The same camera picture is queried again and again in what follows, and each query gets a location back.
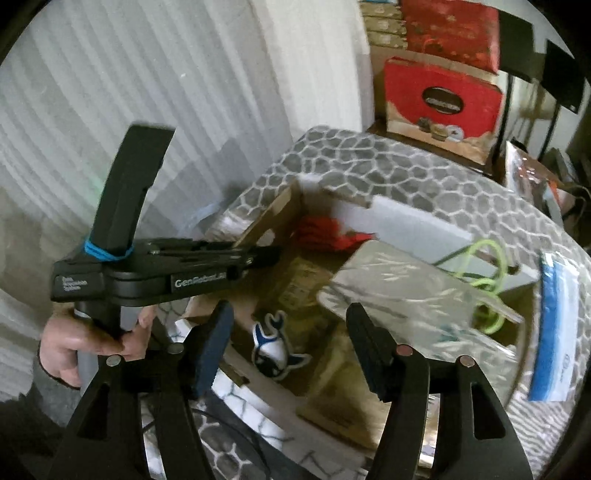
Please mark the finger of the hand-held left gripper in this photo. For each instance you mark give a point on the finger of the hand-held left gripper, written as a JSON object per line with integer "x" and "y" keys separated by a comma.
{"x": 258, "y": 257}
{"x": 194, "y": 243}

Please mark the stack of tan flat boxes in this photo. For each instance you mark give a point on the stack of tan flat boxes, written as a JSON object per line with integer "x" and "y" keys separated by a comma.
{"x": 383, "y": 27}

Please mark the cardboard box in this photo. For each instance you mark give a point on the cardboard box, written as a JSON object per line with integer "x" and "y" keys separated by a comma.
{"x": 341, "y": 406}

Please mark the red gift box lower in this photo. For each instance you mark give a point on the red gift box lower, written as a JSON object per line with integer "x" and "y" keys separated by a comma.
{"x": 406, "y": 92}

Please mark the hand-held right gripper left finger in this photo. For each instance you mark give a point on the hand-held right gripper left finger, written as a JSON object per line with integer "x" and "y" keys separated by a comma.
{"x": 212, "y": 350}

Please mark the white flat board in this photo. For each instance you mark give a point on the white flat board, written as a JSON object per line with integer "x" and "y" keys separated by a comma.
{"x": 415, "y": 221}

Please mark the white curtain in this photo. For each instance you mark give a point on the white curtain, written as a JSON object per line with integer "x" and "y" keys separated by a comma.
{"x": 92, "y": 115}

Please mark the black metal rack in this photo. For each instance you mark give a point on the black metal rack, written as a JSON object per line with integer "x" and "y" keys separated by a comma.
{"x": 561, "y": 78}

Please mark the blue and white packet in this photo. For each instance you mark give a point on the blue and white packet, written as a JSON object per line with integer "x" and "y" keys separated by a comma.
{"x": 551, "y": 332}

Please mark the red patterned gift box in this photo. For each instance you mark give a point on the red patterned gift box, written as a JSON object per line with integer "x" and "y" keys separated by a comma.
{"x": 448, "y": 32}

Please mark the person's left forearm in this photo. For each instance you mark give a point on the person's left forearm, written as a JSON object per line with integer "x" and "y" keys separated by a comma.
{"x": 51, "y": 397}

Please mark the plastic-wrapped box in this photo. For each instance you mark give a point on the plastic-wrapped box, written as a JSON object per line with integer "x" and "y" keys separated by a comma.
{"x": 526, "y": 170}

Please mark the red tassel ornament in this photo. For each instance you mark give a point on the red tassel ornament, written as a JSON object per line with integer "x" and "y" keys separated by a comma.
{"x": 318, "y": 233}

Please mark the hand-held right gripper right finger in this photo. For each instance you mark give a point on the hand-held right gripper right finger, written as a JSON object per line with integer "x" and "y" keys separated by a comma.
{"x": 369, "y": 360}

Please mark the person's left hand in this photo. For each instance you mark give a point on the person's left hand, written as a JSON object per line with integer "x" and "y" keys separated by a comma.
{"x": 60, "y": 346}

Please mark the blue and white plush toy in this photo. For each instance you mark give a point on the blue and white plush toy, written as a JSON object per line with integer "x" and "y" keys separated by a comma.
{"x": 272, "y": 355}

